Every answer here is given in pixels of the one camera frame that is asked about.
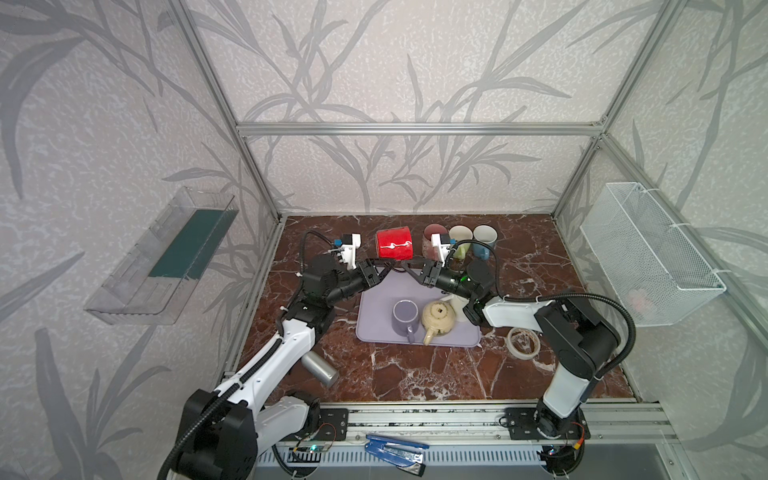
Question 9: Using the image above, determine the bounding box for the aluminium frame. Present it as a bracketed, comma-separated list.
[181, 1, 767, 479]

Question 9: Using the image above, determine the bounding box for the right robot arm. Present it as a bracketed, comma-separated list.
[402, 257, 637, 438]

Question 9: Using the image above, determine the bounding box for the clear tape roll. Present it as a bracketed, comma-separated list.
[505, 328, 541, 361]

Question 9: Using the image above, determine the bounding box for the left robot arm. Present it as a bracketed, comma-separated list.
[157, 254, 393, 479]

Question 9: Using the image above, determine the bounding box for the blue mug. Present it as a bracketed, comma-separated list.
[472, 225, 498, 261]

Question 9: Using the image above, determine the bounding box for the green circuit board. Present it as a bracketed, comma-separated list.
[289, 442, 333, 464]

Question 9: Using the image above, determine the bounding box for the white mug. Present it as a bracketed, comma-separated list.
[441, 294, 469, 323]

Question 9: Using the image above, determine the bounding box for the purple mug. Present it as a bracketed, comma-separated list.
[391, 299, 420, 344]

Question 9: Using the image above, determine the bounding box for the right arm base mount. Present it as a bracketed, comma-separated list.
[498, 401, 591, 442]

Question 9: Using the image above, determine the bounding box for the light green mug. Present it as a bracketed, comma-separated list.
[449, 225, 473, 260]

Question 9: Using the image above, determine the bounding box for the white wire basket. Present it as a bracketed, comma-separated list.
[581, 182, 727, 327]

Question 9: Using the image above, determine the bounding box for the silver metal can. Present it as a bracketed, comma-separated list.
[301, 351, 339, 388]

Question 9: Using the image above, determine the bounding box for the lavender plastic tray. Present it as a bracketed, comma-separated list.
[356, 272, 481, 348]

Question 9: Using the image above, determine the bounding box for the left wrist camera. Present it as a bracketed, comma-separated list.
[333, 233, 361, 270]

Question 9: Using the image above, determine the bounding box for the pink patterned mug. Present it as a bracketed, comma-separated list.
[422, 223, 448, 260]

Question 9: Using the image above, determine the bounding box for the blue stapler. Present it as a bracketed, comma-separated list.
[365, 434, 429, 477]

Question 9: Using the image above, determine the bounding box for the clear plastic wall bin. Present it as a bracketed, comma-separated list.
[84, 187, 239, 326]

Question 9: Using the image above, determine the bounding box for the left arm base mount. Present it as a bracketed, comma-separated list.
[300, 407, 350, 442]

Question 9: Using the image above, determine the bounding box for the red mug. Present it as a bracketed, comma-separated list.
[376, 227, 414, 260]

